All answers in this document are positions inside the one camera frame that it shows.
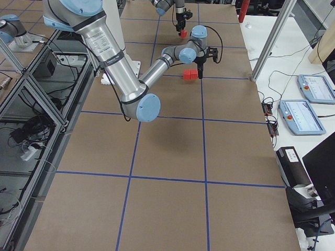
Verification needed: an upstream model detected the red cube block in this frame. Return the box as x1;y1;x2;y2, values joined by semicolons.
190;69;198;79
178;29;187;39

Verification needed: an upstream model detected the red cube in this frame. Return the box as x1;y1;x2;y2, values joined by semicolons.
183;70;192;80

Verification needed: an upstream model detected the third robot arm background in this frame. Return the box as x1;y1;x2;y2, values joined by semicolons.
1;14;44;53

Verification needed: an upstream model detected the red cylinder bottle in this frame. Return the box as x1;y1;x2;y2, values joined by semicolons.
238;0;250;23

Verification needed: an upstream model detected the red circuit board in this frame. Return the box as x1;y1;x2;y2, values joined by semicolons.
261;102;273;116

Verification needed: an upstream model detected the teach pendant tablet near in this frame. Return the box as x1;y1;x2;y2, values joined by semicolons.
279;99;326;135

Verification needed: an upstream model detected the teach pendant tablet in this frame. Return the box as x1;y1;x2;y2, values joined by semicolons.
298;75;334;105
279;99;326;135

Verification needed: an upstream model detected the teach pendant tablet far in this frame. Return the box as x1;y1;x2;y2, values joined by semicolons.
298;75;334;105

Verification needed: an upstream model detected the black power adapter box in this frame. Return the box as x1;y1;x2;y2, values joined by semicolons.
276;146;311;188

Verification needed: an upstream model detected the black computer monitor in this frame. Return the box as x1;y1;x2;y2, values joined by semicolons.
285;134;334;237

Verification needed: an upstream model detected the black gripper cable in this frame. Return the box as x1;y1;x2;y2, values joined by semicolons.
172;25;225;66

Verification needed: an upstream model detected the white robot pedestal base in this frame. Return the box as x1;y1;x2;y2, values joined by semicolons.
100;0;141;86

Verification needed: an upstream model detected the aluminium frame post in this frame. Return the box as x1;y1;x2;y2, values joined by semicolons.
250;0;297;82

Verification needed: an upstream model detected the aluminium frame rack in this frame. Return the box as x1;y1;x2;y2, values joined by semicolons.
1;26;97;250

